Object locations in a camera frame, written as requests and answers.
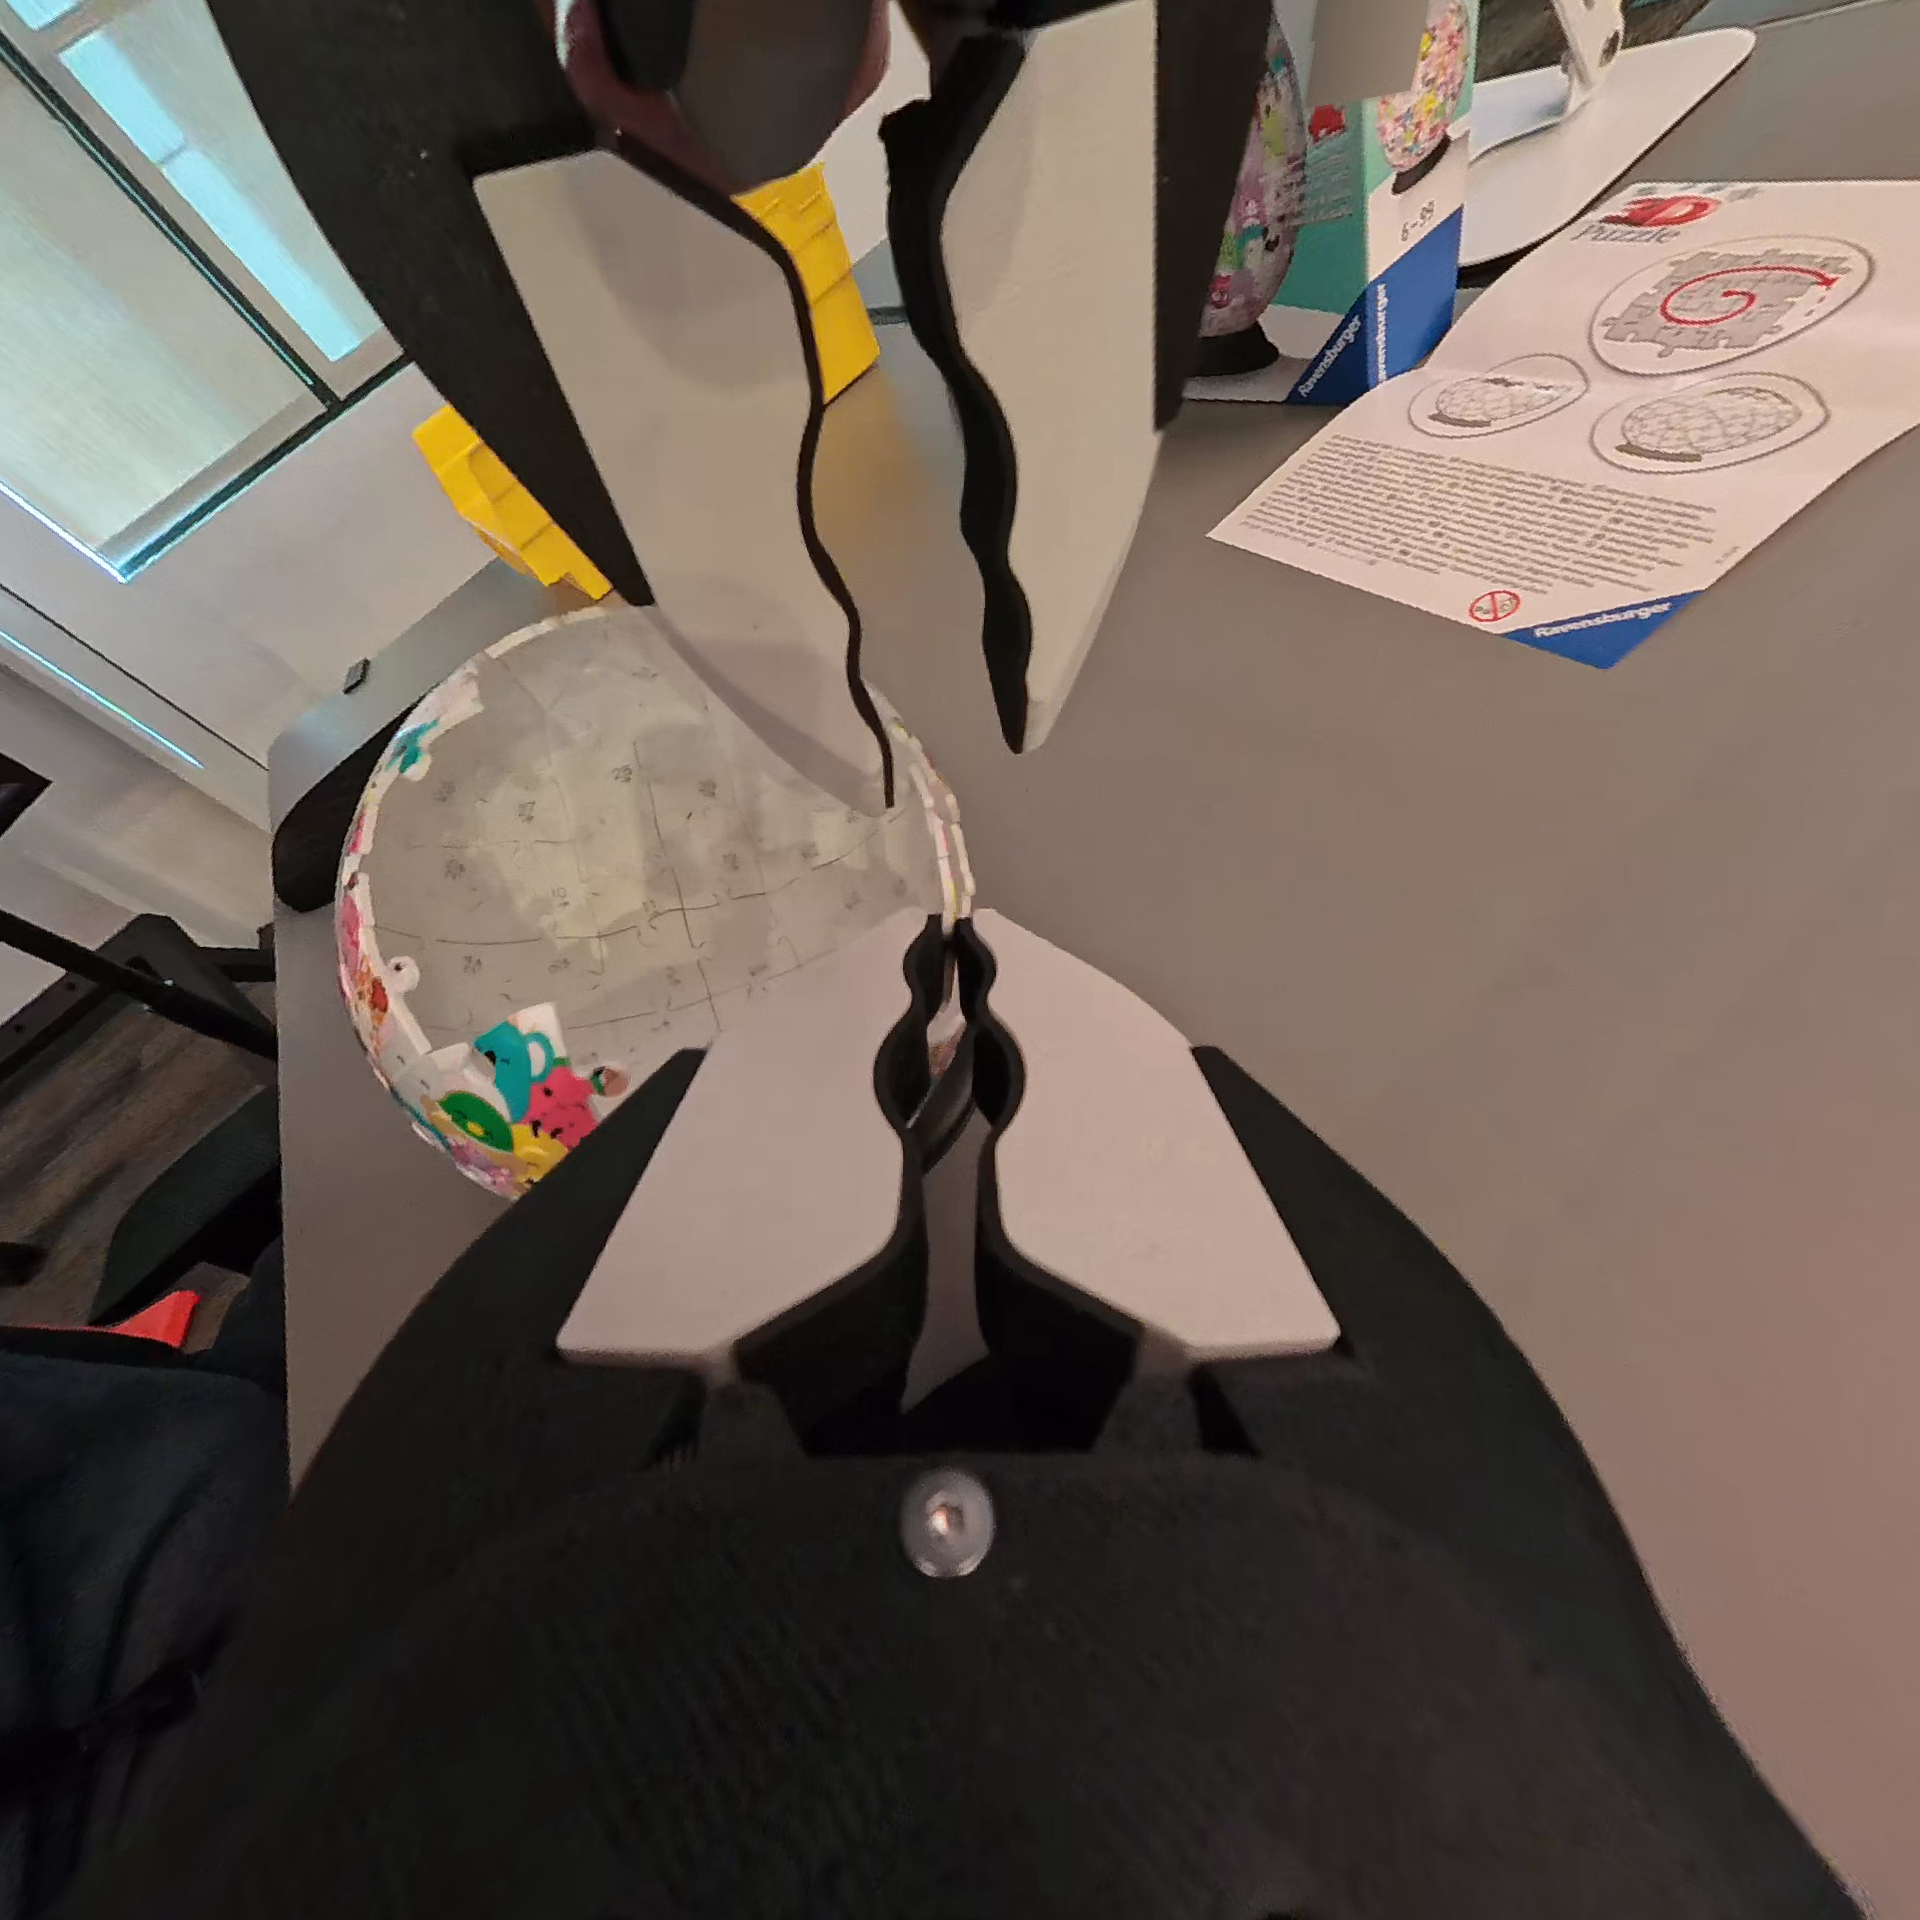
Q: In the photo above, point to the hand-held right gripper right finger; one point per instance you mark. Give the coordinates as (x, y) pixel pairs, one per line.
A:
(1140, 1185)

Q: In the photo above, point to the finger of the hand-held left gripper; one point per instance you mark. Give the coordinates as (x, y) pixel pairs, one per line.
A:
(1065, 371)
(673, 447)

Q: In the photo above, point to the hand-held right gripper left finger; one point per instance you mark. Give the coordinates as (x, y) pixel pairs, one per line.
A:
(767, 1185)

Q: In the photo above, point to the black ball stand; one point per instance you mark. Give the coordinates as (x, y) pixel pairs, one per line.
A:
(961, 1128)

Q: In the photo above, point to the colourful puzzle ball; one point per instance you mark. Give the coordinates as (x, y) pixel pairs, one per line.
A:
(602, 875)

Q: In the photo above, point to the joined puzzle pieces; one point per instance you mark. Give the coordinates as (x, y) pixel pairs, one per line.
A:
(952, 875)

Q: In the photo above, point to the puzzle box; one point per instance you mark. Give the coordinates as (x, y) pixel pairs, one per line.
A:
(1394, 296)

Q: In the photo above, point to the yellow plastic bin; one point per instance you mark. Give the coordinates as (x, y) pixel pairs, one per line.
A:
(495, 497)

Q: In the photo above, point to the window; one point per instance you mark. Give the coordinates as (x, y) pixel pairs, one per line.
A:
(146, 296)

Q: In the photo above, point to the instruction leaflet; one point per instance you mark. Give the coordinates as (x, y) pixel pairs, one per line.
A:
(1577, 476)

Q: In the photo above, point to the black wrist rest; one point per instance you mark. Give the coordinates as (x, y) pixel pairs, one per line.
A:
(310, 855)

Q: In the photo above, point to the office chair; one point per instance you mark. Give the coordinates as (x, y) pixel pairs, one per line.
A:
(193, 1197)

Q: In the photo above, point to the white tablet stand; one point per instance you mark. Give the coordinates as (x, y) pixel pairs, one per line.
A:
(1604, 138)

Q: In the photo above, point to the small orange object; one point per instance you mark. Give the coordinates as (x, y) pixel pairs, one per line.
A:
(146, 1318)

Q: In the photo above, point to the black sign easel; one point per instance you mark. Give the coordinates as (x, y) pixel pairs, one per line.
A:
(137, 979)

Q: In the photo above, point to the person's dark clothing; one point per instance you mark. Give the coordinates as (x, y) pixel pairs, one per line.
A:
(121, 1573)

